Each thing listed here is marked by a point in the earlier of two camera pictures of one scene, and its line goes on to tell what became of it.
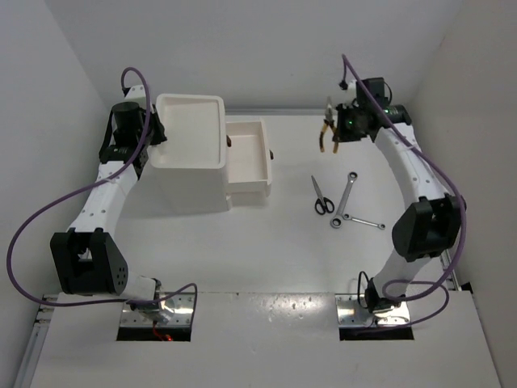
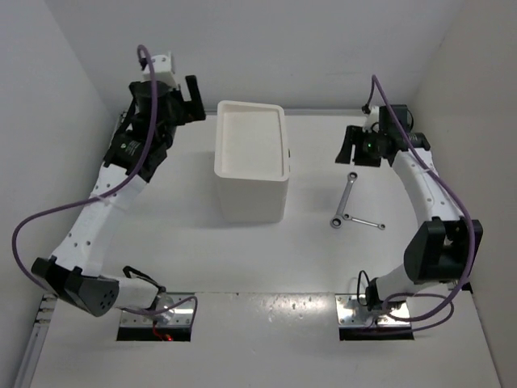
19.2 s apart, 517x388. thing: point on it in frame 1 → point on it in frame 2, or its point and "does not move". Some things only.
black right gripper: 342,135 → 353,137
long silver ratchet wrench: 336,222 does not move
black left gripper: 155,120 → 190,111
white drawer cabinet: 187,172 → 252,162
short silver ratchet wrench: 381,226 does not move
